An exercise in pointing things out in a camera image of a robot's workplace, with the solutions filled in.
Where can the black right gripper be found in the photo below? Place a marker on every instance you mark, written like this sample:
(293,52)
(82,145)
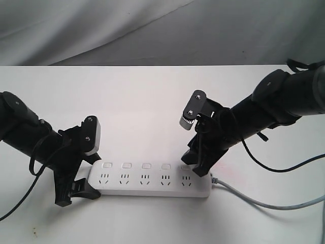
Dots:
(217,135)

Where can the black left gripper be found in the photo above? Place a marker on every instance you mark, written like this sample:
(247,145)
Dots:
(67,161)

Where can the white five-outlet power strip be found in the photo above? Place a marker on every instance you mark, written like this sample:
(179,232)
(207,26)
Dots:
(152,179)

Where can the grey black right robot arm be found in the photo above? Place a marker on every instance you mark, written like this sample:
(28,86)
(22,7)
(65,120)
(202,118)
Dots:
(280,99)

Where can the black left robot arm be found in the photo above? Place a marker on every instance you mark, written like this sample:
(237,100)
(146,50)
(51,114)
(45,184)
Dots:
(23,130)

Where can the grey backdrop cloth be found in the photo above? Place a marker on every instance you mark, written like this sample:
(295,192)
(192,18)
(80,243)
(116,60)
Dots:
(160,33)

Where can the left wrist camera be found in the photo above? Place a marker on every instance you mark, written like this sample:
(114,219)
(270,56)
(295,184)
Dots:
(90,135)

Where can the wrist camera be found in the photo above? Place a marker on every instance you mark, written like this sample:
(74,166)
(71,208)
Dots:
(197,105)
(90,135)

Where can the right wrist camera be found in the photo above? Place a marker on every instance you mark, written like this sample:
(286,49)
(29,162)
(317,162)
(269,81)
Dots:
(197,105)

